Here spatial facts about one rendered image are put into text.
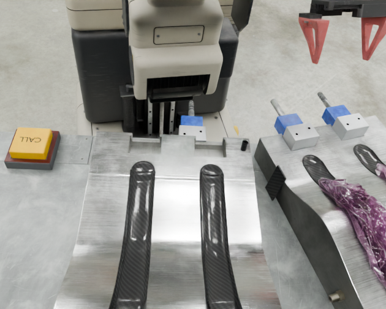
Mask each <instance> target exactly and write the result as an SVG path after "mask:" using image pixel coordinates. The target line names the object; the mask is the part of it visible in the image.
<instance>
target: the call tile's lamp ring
mask: <svg viewBox="0 0 386 309"><path fill-rule="evenodd" d="M16 131H17V129H16ZM16 131H15V134H16ZM58 132H59V131H52V134H54V136H53V140H52V143H51V147H50V150H49V153H48V157H47V160H40V159H12V158H10V153H9V150H10V147H11V145H12V142H13V139H14V137H15V134H14V137H13V139H12V142H11V144H10V147H9V150H8V152H7V155H6V158H5V160H4V162H32V163H47V164H49V163H50V161H51V157H52V154H53V150H54V147H55V143H56V139H57V136H58Z"/></svg>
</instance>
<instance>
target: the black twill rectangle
mask: <svg viewBox="0 0 386 309"><path fill-rule="evenodd" d="M285 180H286V176H285V175H284V173H283V171H282V170H281V168H280V166H279V165H277V167H276V169H275V170H274V172H273V174H272V176H271V178H270V180H269V181H268V183H267V185H266V187H265V189H266V190H267V192H268V194H269V196H270V198H271V200H274V199H275V197H276V195H277V193H278V192H279V190H280V189H281V187H282V185H283V184H284V182H285Z"/></svg>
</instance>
